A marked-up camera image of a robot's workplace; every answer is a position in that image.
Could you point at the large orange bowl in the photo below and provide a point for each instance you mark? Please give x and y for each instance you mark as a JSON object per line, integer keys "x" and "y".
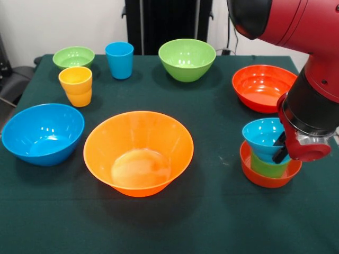
{"x": 127, "y": 137}

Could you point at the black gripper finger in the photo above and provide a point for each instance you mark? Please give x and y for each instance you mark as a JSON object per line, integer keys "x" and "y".
{"x": 280, "y": 156}
{"x": 280, "y": 140}

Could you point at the small green bowl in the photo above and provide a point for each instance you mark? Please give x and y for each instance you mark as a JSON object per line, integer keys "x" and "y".
{"x": 71, "y": 62}

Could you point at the wide red bowl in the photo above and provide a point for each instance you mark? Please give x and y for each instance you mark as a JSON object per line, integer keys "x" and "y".
{"x": 259, "y": 84}

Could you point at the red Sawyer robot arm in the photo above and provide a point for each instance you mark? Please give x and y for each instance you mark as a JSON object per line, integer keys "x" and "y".
{"x": 299, "y": 26}

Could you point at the yellow cup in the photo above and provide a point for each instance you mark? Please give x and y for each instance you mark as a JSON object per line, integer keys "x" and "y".
{"x": 78, "y": 95}

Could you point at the black floor stand base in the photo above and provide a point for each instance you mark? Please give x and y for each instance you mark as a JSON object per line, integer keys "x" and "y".
{"x": 16, "y": 79}

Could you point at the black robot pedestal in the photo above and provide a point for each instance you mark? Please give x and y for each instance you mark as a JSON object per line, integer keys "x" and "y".
{"x": 169, "y": 26}

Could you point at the large blue bowl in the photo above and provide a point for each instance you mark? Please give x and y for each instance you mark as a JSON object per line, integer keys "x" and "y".
{"x": 42, "y": 143}

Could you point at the small red bowl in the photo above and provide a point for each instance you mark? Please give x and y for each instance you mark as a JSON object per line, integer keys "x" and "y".
{"x": 260, "y": 181}

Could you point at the small blue bowl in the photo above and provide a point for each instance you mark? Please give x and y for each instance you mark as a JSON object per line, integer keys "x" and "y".
{"x": 260, "y": 135}

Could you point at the dark green table cloth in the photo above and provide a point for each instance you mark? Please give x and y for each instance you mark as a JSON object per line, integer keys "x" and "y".
{"x": 212, "y": 211}

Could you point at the green cup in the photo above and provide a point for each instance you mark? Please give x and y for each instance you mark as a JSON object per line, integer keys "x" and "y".
{"x": 265, "y": 169}

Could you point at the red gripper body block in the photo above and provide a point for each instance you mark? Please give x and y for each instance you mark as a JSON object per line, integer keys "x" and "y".
{"x": 304, "y": 152}

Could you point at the large green bowl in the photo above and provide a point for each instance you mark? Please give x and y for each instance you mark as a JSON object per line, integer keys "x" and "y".
{"x": 185, "y": 58}

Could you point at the blue cup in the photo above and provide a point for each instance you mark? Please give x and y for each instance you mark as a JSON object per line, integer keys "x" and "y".
{"x": 119, "y": 66}

